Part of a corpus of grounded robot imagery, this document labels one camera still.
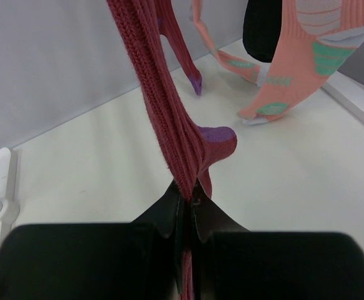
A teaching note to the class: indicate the white grey rack pole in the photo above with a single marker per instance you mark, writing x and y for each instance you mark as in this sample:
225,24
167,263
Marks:
9,209

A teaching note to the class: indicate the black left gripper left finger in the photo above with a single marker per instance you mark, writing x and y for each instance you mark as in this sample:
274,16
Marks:
141,259

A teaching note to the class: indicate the maroon purple sock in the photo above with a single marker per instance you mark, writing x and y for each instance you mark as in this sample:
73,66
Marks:
185,214
181,50

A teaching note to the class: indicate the pink patterned sock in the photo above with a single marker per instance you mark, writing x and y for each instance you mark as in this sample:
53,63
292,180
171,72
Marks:
250,71
316,38

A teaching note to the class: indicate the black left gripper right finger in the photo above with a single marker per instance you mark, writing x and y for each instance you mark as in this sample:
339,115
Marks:
231,262

